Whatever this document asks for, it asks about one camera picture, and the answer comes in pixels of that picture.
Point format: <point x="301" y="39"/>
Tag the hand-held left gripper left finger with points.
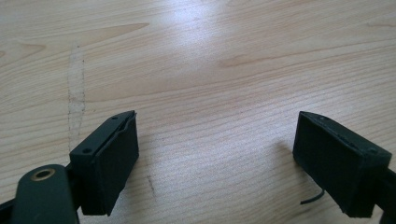
<point x="104" y="161"/>

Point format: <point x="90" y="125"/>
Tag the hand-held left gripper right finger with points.
<point x="339" y="161"/>

